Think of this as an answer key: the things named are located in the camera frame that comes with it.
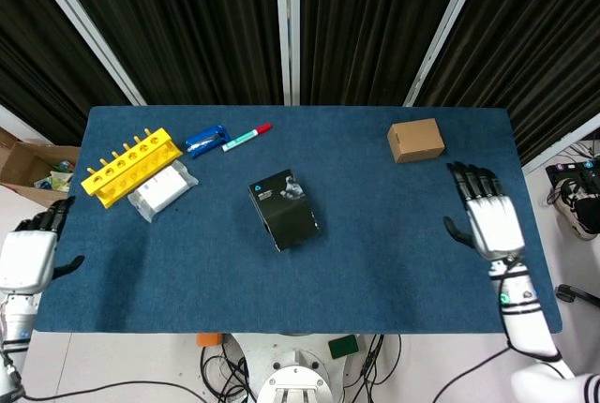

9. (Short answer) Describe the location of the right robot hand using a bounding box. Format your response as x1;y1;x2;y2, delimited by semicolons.
442;161;526;263

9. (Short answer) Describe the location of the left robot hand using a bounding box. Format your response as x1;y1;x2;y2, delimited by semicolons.
0;195;86;294

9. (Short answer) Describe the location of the black cardboard folding box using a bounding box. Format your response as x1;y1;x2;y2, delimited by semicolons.
247;168;321;253

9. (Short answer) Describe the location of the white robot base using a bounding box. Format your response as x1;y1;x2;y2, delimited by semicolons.
224;332;376;403

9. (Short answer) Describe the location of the small brown cardboard box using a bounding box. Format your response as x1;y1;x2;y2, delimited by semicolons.
386;117;445;165

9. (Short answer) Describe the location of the open brown carton with trash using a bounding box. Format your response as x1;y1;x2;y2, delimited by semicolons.
0;127;81;212

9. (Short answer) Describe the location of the black chair base leg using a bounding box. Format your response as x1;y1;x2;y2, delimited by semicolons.
556;283;600;306

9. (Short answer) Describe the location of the yellow test tube rack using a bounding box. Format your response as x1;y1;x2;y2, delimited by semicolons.
80;127;184;210

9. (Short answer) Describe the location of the white plastic wrapped pack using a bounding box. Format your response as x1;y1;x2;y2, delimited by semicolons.
127;161;200;224

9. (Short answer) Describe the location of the blue fabric table mat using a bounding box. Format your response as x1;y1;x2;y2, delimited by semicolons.
31;105;563;335

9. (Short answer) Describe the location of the blue stapler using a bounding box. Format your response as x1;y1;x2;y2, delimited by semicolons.
185;124;231;160

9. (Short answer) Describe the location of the red capped marker pen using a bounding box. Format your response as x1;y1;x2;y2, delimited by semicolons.
221;122;274;153

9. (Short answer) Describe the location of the black pleated curtain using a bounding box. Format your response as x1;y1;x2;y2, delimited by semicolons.
0;0;600;165

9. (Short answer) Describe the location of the black electronics with cables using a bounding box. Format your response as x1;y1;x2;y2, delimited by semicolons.
545;140;600;241

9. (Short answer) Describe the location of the white metal frame post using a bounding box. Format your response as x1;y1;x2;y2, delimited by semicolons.
274;0;301;107
0;103;32;144
21;0;147;107
521;112;600;177
401;0;493;108

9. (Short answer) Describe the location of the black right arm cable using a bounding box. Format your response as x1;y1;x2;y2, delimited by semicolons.
431;255;563;403

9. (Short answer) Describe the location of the black floor cable tangle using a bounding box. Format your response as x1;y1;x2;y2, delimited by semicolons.
344;333;404;403
199;335;259;403

